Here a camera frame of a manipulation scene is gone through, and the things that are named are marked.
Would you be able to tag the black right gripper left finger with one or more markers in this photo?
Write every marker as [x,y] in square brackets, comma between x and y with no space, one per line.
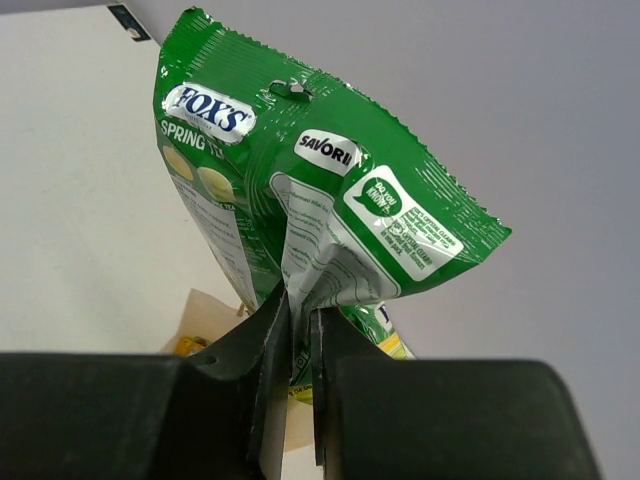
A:
[217,414]

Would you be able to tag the yellow snack packet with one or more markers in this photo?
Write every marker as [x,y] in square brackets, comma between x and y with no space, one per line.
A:
[187,346]

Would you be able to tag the green snack packet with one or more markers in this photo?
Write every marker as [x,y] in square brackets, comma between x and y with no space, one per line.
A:
[296,178]

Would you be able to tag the blue label right corner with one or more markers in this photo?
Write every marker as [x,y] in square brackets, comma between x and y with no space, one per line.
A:
[129,22]

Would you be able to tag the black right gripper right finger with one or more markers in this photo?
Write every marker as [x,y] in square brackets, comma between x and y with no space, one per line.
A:
[380,418]

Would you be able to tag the brown paper bag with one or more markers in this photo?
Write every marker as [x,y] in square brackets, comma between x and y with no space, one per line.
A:
[208,318]

